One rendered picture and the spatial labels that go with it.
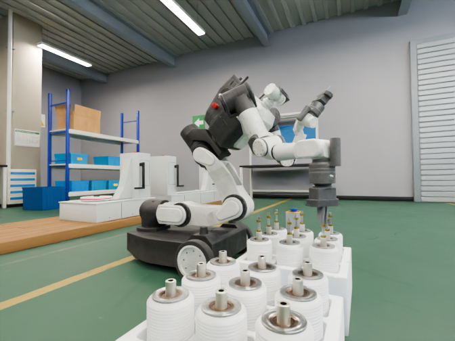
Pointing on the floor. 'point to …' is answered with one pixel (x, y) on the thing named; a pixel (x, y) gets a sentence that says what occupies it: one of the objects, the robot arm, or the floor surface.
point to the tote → (42, 197)
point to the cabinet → (22, 180)
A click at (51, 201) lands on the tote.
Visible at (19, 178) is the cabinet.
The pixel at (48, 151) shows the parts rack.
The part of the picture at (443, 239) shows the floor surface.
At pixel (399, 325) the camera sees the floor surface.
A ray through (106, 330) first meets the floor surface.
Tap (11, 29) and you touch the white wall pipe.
